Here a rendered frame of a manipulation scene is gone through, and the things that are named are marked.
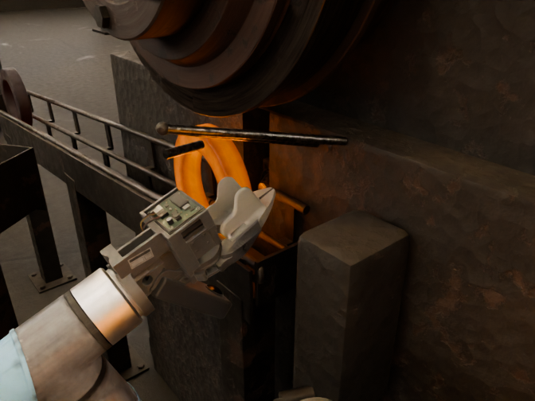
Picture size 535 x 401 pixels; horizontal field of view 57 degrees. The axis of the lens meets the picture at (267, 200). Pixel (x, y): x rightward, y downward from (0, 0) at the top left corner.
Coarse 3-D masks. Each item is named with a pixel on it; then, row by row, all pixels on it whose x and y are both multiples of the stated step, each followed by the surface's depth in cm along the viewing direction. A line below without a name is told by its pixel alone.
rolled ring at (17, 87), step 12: (0, 72) 147; (12, 72) 142; (0, 84) 151; (12, 84) 140; (24, 84) 142; (12, 96) 153; (24, 96) 141; (12, 108) 153; (24, 108) 142; (12, 120) 153; (24, 120) 144
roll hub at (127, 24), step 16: (96, 0) 54; (112, 0) 51; (128, 0) 48; (144, 0) 46; (160, 0) 43; (176, 0) 44; (192, 0) 45; (112, 16) 52; (128, 16) 49; (144, 16) 46; (160, 16) 45; (176, 16) 46; (192, 16) 48; (112, 32) 53; (128, 32) 50; (144, 32) 48; (160, 32) 49; (176, 32) 51
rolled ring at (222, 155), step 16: (176, 144) 73; (208, 144) 64; (224, 144) 64; (176, 160) 75; (192, 160) 74; (208, 160) 66; (224, 160) 63; (240, 160) 64; (176, 176) 77; (192, 176) 76; (224, 176) 63; (240, 176) 63; (192, 192) 76
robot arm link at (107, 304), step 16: (96, 272) 52; (112, 272) 52; (80, 288) 51; (96, 288) 50; (112, 288) 50; (80, 304) 49; (96, 304) 50; (112, 304) 50; (128, 304) 51; (96, 320) 49; (112, 320) 50; (128, 320) 51; (112, 336) 51
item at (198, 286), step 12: (156, 288) 54; (168, 288) 54; (180, 288) 55; (192, 288) 57; (204, 288) 60; (216, 288) 61; (168, 300) 55; (180, 300) 56; (192, 300) 57; (204, 300) 58; (216, 300) 59; (228, 300) 62; (204, 312) 59; (216, 312) 60
